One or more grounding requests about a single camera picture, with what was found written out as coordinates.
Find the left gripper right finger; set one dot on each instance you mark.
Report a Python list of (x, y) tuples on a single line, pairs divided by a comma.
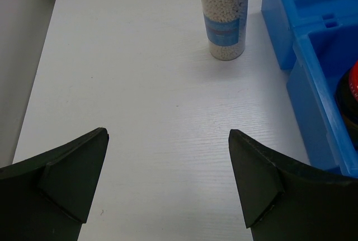
[(285, 199)]

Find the blue three-compartment plastic bin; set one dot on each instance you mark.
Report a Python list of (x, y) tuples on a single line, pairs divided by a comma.
[(316, 42)]

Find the silver-capped white shaker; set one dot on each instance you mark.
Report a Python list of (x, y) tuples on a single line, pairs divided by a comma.
[(225, 23)]

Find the red-lidded sauce jar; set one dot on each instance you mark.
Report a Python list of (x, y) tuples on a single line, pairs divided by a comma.
[(346, 100)]

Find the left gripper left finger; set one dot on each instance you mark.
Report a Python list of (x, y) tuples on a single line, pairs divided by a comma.
[(49, 196)]

